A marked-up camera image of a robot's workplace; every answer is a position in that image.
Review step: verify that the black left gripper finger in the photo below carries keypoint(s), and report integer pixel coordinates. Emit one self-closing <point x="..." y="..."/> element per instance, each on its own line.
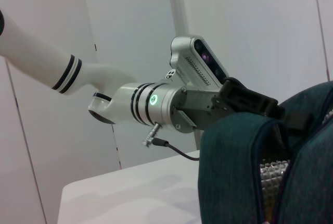
<point x="296" y="119"/>

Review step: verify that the dark teal insulated lunch bag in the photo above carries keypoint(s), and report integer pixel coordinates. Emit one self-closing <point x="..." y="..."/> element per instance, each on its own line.
<point x="234" y="169"/>

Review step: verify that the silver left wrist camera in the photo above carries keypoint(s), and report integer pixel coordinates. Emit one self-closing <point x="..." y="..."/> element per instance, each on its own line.
<point x="192" y="60"/>

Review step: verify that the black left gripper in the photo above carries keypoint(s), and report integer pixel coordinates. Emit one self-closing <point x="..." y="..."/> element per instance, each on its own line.
<point x="200" y="106"/>

